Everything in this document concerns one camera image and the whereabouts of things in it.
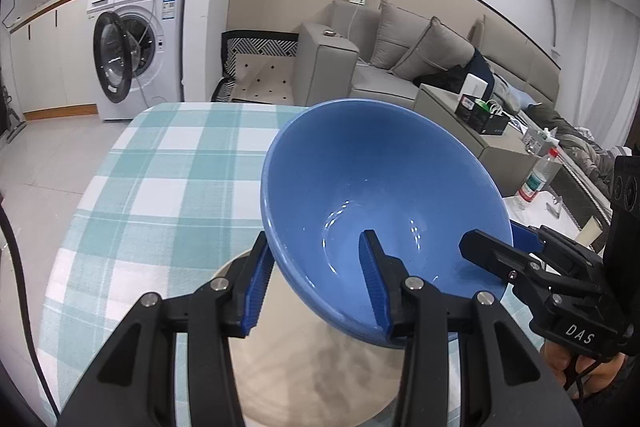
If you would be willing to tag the black box with cables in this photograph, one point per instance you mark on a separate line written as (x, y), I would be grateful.
(482, 117)

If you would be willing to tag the grey cushion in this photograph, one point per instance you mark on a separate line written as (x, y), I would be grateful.
(438, 49)
(398, 31)

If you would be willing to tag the black patterned chair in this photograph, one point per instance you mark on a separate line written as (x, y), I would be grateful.
(257, 67)

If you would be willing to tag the white kitchen base cabinets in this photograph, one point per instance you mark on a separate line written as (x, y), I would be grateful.
(52, 62)

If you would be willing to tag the grey sofa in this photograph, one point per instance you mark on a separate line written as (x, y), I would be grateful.
(333, 61)

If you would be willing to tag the white washing machine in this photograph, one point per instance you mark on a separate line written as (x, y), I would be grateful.
(137, 55)

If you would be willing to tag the white marble side table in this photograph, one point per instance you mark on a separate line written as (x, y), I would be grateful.
(549, 210)

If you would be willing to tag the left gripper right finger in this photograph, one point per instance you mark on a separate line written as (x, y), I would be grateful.
(410, 309)

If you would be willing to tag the blue bowl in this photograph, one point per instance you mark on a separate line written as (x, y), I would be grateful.
(344, 167)

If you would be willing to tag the cream plate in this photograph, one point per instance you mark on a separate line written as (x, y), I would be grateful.
(294, 369)

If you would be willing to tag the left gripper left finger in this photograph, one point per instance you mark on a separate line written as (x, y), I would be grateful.
(224, 308)

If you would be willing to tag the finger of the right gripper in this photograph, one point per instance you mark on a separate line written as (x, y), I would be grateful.
(492, 255)
(540, 241)

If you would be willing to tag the grey right cushion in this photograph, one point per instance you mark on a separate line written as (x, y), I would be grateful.
(438, 49)

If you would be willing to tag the grey left cushion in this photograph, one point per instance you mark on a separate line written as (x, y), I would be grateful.
(398, 31)

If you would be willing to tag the plastic water bottle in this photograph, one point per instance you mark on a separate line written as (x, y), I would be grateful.
(541, 175)

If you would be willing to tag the teal checked tablecloth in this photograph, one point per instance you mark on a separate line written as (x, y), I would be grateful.
(176, 198)

